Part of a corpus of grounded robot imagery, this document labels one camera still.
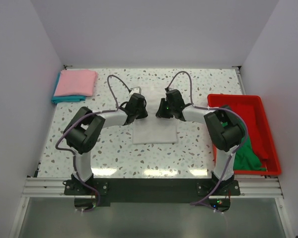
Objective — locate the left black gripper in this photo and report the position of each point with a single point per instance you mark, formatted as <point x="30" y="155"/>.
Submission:
<point x="143" y="114"/>

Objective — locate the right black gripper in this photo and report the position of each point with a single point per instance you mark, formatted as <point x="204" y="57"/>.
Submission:
<point x="161" y="112"/>

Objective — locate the white t shirt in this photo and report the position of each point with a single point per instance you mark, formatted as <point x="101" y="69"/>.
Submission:
<point x="154" y="130"/>

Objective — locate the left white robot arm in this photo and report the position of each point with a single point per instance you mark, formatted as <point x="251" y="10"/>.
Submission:
<point x="84" y="129"/>

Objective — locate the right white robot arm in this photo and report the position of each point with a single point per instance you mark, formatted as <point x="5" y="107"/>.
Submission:
<point x="226" y="128"/>

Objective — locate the folded pink t shirt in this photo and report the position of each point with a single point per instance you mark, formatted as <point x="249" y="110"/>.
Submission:
<point x="76" y="82"/>

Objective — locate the folded teal t shirt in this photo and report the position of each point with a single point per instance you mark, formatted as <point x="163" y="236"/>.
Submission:
<point x="72" y="98"/>

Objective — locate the red plastic bin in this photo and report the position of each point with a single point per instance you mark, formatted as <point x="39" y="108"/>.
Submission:
<point x="251" y="109"/>

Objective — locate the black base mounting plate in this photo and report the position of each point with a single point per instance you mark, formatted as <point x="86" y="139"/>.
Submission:
<point x="104" y="192"/>

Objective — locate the green t shirt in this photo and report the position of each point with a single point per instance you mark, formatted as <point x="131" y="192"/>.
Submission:
<point x="245" y="158"/>

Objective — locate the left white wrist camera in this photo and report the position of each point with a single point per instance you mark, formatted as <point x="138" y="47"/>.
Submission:
<point x="137" y="90"/>

